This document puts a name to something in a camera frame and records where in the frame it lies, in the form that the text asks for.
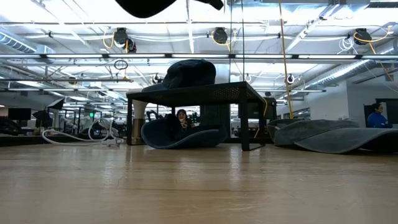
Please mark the dark blue denim cap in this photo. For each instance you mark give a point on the dark blue denim cap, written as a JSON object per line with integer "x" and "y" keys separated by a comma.
{"x": 199, "y": 138}
{"x": 189, "y": 74}
{"x": 143, "y": 7}

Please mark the grey baseball cap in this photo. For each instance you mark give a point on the grey baseball cap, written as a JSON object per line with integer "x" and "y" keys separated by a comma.
{"x": 273, "y": 127}
{"x": 311, "y": 130}

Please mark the pile of dark cloths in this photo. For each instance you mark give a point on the pile of dark cloths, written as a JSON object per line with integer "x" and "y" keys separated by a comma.
{"x": 342, "y": 141}

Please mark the black perforated metal shelf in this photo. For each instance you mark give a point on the black perforated metal shelf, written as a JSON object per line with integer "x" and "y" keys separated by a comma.
{"x": 202, "y": 95}

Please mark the person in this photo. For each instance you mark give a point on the person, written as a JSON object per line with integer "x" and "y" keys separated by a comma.
{"x": 377, "y": 119}
{"x": 182, "y": 116}

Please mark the black studio softbox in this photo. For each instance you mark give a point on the black studio softbox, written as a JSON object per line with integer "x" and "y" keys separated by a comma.
{"x": 56, "y": 104}

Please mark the black monitor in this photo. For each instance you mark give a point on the black monitor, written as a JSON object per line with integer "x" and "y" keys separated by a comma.
{"x": 19, "y": 114}

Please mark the silver ventilation duct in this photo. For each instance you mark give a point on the silver ventilation duct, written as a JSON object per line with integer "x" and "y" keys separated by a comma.
{"x": 12, "y": 42}
{"x": 342, "y": 73}

